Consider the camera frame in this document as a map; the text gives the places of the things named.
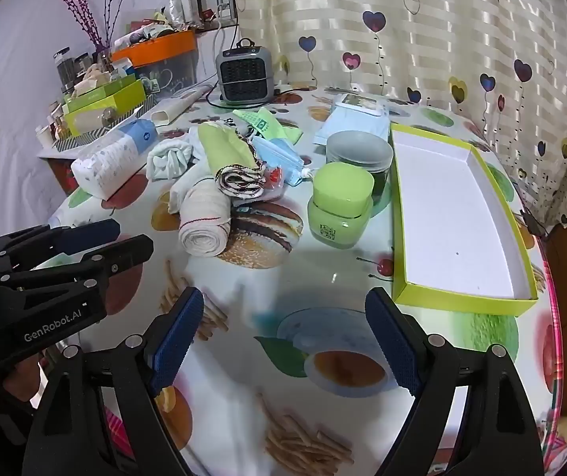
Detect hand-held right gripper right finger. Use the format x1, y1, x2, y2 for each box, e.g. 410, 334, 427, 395
365, 286, 546, 476

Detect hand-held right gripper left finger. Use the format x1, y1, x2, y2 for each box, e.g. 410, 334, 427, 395
23, 286, 205, 476

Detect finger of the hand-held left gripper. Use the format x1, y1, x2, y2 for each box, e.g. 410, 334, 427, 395
0, 234, 154, 298
0, 219, 122, 263

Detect white fluffy towel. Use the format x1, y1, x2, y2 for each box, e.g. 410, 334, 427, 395
169, 163, 215, 216

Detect cream striped towel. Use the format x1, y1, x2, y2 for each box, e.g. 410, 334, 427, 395
178, 178, 232, 257

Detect white cloth bundle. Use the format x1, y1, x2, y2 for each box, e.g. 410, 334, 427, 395
147, 138, 195, 180

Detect shallow lime green box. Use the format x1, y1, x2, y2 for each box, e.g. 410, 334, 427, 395
390, 123, 538, 316

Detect green patterned towel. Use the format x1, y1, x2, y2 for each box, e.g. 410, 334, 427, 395
198, 123, 265, 202

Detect clear snack packet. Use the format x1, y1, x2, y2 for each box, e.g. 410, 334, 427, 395
256, 163, 289, 204

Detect blue face mask pack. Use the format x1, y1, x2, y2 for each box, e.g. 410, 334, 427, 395
253, 136, 314, 186

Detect light green cloth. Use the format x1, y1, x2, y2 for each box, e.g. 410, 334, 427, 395
232, 107, 305, 143

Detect person's left hand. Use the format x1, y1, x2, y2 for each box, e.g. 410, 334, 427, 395
0, 352, 49, 407

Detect zigzag patterned tray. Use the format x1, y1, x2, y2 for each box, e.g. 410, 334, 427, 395
53, 109, 143, 152

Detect food printed tablecloth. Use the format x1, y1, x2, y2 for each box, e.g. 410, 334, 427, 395
46, 86, 562, 476

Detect green gift boxes stack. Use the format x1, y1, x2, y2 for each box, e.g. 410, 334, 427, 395
63, 79, 146, 132

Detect lime green cosmetic jar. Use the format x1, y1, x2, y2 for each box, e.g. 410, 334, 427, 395
307, 163, 375, 250

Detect white paper roll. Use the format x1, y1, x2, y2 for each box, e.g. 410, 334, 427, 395
151, 84, 213, 126

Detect clear storage box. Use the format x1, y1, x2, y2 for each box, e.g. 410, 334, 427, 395
137, 52, 197, 100

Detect orange storage bin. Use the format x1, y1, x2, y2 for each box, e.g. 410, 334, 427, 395
111, 31, 197, 67

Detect grey round lidded container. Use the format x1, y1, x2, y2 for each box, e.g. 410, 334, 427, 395
326, 130, 394, 209

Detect grey space heater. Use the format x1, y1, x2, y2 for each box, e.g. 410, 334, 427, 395
215, 38, 278, 106

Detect purple dried branches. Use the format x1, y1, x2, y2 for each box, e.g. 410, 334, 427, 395
56, 0, 140, 63

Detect wet wipes pack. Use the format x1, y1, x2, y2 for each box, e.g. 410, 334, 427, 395
312, 92, 394, 148

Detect heart printed curtain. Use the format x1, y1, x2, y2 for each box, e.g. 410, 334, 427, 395
226, 0, 567, 229

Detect black heater cable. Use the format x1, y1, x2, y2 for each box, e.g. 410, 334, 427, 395
207, 84, 316, 110

